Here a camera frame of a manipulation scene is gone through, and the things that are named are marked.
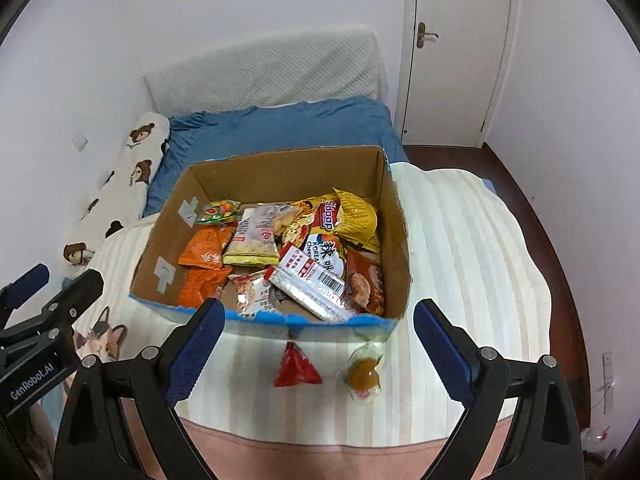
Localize cardboard box with blue print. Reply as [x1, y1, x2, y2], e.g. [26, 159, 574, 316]
[129, 145, 412, 343]

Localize bear print bolster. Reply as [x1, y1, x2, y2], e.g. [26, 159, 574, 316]
[62, 111, 172, 268]

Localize clear braised egg packet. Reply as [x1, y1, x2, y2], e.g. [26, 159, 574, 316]
[336, 340, 386, 405]

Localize striped cat print blanket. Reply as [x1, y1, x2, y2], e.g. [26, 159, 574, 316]
[40, 161, 555, 480]

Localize white blue noodle packet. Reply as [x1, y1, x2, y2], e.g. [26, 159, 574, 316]
[302, 232, 348, 278]

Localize white red label packet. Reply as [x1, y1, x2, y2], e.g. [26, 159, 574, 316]
[264, 242, 361, 322]

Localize green candy packet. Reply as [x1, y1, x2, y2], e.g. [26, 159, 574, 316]
[194, 200, 242, 226]

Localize white door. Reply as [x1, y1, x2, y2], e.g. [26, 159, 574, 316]
[400, 0, 521, 148]

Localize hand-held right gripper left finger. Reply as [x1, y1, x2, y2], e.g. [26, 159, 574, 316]
[52, 297, 227, 480]

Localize red triangular snack packet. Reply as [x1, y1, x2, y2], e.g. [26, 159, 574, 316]
[273, 341, 323, 388]

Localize blue bed sheet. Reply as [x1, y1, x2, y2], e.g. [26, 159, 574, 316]
[141, 95, 408, 218]

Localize metal door handle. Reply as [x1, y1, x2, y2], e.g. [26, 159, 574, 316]
[416, 21, 440, 50]

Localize white packet with red print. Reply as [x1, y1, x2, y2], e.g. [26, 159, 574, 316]
[231, 267, 275, 320]

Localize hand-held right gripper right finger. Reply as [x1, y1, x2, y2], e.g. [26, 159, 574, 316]
[413, 298, 587, 480]

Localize large yellow clear packet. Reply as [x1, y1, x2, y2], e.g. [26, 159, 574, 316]
[221, 203, 296, 267]

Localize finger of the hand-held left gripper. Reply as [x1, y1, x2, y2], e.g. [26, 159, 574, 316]
[0, 263, 51, 330]
[30, 269, 105, 342]

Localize yellow snack packet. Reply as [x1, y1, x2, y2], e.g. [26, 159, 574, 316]
[332, 187, 382, 255]

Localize small orange snack packet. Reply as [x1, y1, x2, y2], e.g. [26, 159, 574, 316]
[176, 266, 233, 309]

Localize brown snack packet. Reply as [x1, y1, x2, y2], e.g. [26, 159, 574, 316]
[345, 247, 387, 317]

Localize yellow noodle packet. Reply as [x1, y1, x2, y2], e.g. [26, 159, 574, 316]
[281, 194, 343, 248]

